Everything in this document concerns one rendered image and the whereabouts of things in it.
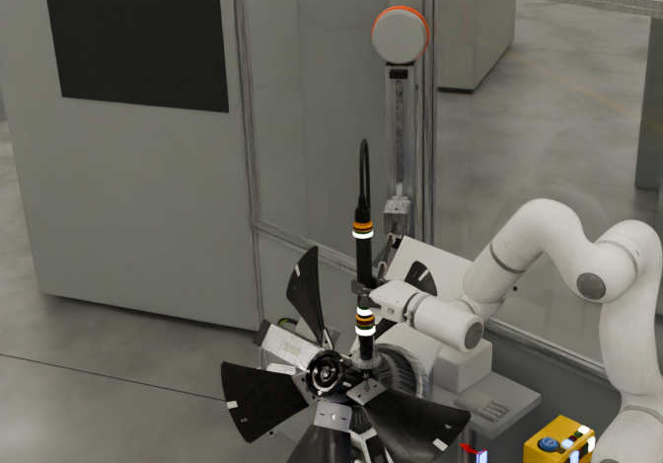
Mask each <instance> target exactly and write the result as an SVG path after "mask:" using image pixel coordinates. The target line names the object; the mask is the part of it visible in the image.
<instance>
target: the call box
mask: <svg viewBox="0 0 663 463"><path fill-rule="evenodd" d="M581 427H582V424H579V423H577V422H575V421H573V420H571V419H568V418H566V417H564V416H562V415H560V416H558V417H557V418H556V419H555V420H553V421H552V422H551V423H549V424H548V425H547V426H545V427H544V428H543V429H542V430H540V431H539V432H538V433H536V434H535V435H534V436H533V437H531V438H530V439H529V440H528V441H526V442H525V443H524V451H523V463H563V462H564V461H565V460H566V459H567V458H570V463H571V455H572V454H573V453H575V452H576V451H577V450H578V449H579V448H581V447H582V446H583V445H584V444H585V443H586V442H588V441H589V440H590V439H591V438H592V437H594V430H593V429H590V428H589V430H588V431H587V432H586V433H583V435H582V436H581V437H580V438H579V437H578V439H577V440H576V441H575V442H572V441H571V442H572V444H571V445H570V446H569V447H567V446H565V445H563V444H562V443H563V442H564V441H565V440H566V439H567V440H568V438H569V437H570V436H571V435H573V434H574V433H575V432H576V431H577V430H579V429H580V428H581ZM547 436H548V437H551V438H553V439H555V440H556V441H557V448H556V449H558V448H559V447H562V448H564V449H566V451H565V452H564V453H563V454H560V453H558V452H556V449H555V450H545V449H544V448H542V447H541V440H542V439H543V438H545V437H547ZM592 453H593V449H592V450H591V451H589V452H588V453H587V454H586V455H585V456H583V457H582V458H581V459H580V460H579V461H577V463H588V462H589V461H591V458H592Z"/></svg>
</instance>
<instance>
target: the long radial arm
mask: <svg viewBox="0 0 663 463"><path fill-rule="evenodd" d="M260 347H261V348H263V349H265V350H267V351H268V352H270V353H272V354H274V355H276V356H277V357H279V358H281V359H283V360H285V361H286V362H288V363H290V364H292V365H294V366H295V367H298V368H300V369H301V370H303V371H306V369H307V366H308V363H309V361H310V360H311V358H312V357H313V356H314V355H315V354H316V353H318V352H319V351H321V350H323V349H322V348H321V347H318V346H316V345H315V344H313V343H311V342H309V341H307V340H305V339H303V338H302V337H300V336H298V335H296V334H295V333H293V332H291V331H289V330H286V329H284V328H281V327H279V326H277V325H274V324H271V325H270V327H269V329H268V331H267V333H266V335H265V337H264V340H263V342H262V344H261V346H260Z"/></svg>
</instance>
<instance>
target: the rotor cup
mask: <svg viewBox="0 0 663 463"><path fill-rule="evenodd" d="M342 354H343V353H340V352H338V351H336V350H333V349H324V350H321V351H319V352H318V353H316V354H315V355H314V356H313V357H312V358H311V360H310V361H309V363H308V366H307V369H306V374H305V379H306V384H307V387H308V389H309V390H310V392H311V393H313V394H314V395H315V396H317V397H320V398H324V399H327V400H330V402H331V403H336V404H340V405H344V406H348V407H352V412H356V411H359V410H361V409H362V407H360V406H359V405H357V404H355V403H353V402H351V401H350V400H348V399H346V398H345V396H347V391H349V390H350V389H352V388H354V387H355V386H357V385H358V384H360V383H362V382H363V381H365V377H364V373H365V372H364V371H362V370H361V368H358V367H356V366H354V365H353V364H352V361H350V360H351V357H352V354H349V355H345V354H343V355H345V356H348V357H349V358H346V357H344V356H342ZM324 369H327V370H328V371H329V375H328V376H327V377H323V376H322V371H323V370H324ZM368 372H369V377H368V379H369V378H372V379H374V380H376V381H377V375H376V371H375V368H372V370H371V371H368ZM344 382H346V383H349V384H351V386H350V387H348V386H346V385H343V383H344Z"/></svg>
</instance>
